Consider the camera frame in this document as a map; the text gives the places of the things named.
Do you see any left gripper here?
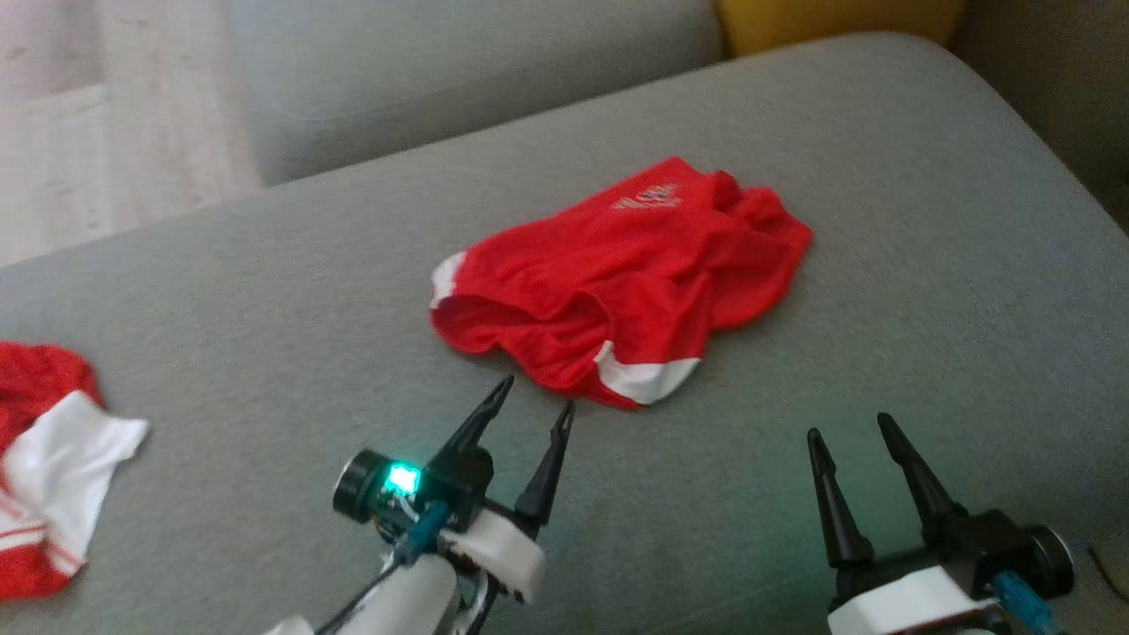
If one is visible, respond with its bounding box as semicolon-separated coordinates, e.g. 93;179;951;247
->
423;377;577;604

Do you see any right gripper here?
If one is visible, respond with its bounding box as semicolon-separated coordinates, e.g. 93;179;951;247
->
806;412;1029;635

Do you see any red sports shorts white trim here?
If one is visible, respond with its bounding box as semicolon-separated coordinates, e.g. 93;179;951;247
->
430;155;814;411

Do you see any red and white striped garment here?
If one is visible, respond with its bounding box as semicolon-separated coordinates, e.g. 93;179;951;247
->
0;341;151;602

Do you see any white bed sheet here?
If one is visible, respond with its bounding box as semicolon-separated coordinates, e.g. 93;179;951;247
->
0;31;1129;635

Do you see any grey sofa back cushion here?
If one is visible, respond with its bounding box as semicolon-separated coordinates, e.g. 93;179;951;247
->
225;0;729;188

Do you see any yellow cushion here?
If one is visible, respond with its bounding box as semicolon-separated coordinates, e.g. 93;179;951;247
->
713;0;969;59

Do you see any black cable blue plug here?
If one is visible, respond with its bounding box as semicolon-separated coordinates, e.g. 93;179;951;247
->
992;571;1073;635
313;500;451;635

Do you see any thin black cable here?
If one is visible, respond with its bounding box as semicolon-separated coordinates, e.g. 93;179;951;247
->
459;569;502;635

